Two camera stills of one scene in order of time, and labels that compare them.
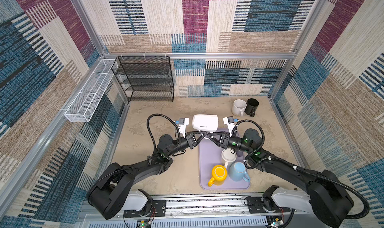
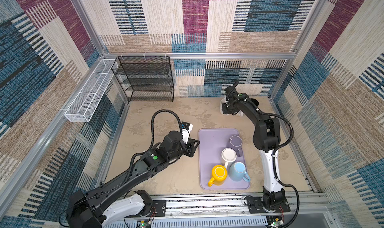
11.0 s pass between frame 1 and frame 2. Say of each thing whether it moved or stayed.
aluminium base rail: stayed
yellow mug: stayed
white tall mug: moved
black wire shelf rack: stayed
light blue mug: stayed
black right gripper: moved
